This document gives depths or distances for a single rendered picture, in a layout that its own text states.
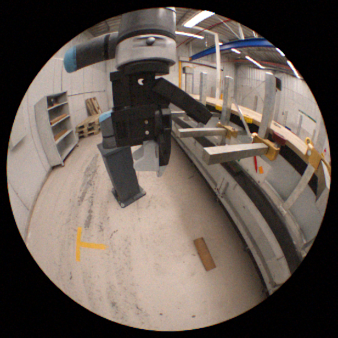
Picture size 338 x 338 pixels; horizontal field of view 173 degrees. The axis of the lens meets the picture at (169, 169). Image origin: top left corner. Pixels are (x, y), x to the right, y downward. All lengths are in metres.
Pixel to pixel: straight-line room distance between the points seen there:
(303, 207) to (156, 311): 1.13
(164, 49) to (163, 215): 1.12
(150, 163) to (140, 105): 0.10
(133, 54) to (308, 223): 0.83
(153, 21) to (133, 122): 0.16
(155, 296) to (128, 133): 1.01
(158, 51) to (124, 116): 0.10
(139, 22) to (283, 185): 0.77
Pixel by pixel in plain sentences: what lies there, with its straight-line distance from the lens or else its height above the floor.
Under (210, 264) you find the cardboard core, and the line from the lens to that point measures 0.96.
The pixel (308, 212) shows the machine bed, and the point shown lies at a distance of 0.72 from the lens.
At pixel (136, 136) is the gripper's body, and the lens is 0.17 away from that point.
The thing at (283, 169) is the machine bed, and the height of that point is 0.75.
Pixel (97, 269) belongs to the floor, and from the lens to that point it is 1.16.
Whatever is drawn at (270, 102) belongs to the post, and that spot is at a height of 1.02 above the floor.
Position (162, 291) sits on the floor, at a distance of 1.00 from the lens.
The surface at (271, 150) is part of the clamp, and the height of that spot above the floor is 0.86.
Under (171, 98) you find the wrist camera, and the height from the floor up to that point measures 0.97.
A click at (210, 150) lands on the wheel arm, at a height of 0.86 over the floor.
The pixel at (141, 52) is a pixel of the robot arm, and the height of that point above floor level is 1.04.
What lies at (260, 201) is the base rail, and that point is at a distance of 0.53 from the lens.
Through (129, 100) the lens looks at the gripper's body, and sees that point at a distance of 0.17.
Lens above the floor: 0.99
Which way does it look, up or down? 38 degrees down
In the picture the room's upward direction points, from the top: straight up
